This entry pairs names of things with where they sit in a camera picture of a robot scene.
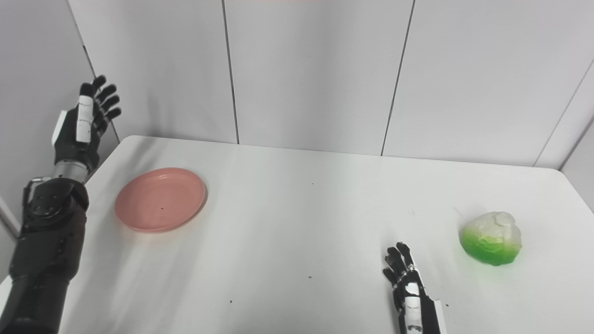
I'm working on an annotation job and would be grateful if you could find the green white cabbage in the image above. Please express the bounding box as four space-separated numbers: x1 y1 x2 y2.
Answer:
459 212 523 266

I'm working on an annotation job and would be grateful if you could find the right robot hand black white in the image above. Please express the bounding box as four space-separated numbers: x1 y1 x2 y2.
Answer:
383 242 447 334

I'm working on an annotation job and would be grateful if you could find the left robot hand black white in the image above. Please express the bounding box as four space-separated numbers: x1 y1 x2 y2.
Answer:
51 75 122 172

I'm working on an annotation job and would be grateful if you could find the pink round plate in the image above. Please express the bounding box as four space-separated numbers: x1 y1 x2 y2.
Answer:
115 167 207 233

